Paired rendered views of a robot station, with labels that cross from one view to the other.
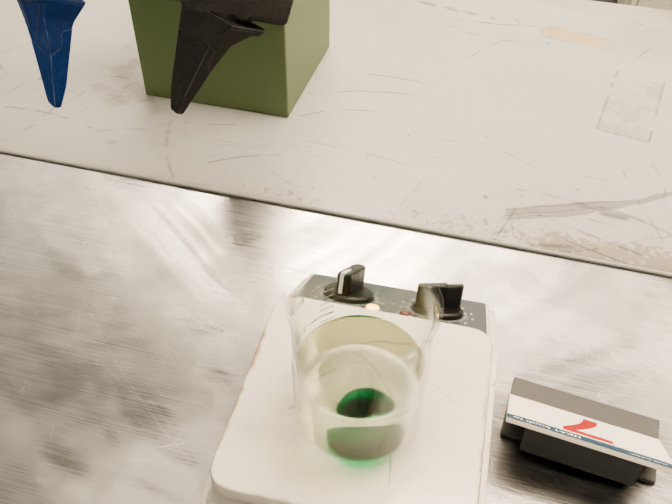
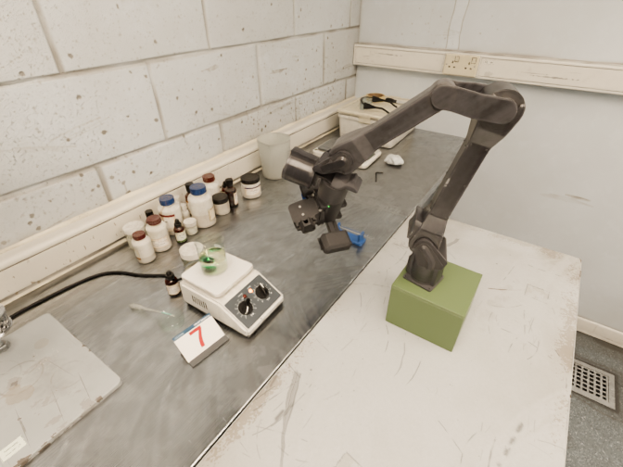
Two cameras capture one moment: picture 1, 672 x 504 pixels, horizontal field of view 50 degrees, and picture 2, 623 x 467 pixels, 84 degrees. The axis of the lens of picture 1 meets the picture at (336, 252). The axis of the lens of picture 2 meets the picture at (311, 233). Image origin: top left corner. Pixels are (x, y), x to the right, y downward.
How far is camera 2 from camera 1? 0.83 m
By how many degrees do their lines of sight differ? 79
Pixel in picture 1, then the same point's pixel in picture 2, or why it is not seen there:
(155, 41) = not seen: hidden behind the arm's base
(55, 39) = not seen: hidden behind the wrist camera
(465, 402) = (204, 283)
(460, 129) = (362, 382)
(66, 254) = (324, 259)
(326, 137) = (367, 329)
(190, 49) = not seen: hidden behind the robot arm
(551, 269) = (262, 372)
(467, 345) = (217, 289)
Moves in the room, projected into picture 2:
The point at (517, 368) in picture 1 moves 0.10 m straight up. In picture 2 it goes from (232, 342) to (225, 309)
